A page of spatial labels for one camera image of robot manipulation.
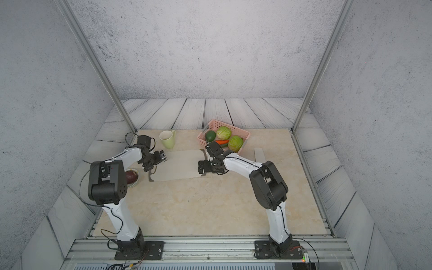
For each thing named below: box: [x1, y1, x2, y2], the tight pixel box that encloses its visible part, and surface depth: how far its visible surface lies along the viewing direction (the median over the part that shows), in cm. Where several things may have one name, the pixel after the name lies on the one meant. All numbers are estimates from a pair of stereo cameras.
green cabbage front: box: [227, 135, 244, 153], surface depth 106 cm
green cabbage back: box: [216, 126, 232, 141], surface depth 113 cm
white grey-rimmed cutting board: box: [148, 149, 209, 182], surface depth 110 cm
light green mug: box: [159, 129, 177, 150], surface depth 109 cm
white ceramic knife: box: [254, 147, 267, 164], surface depth 110 cm
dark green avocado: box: [205, 130, 216, 143], surface depth 116 cm
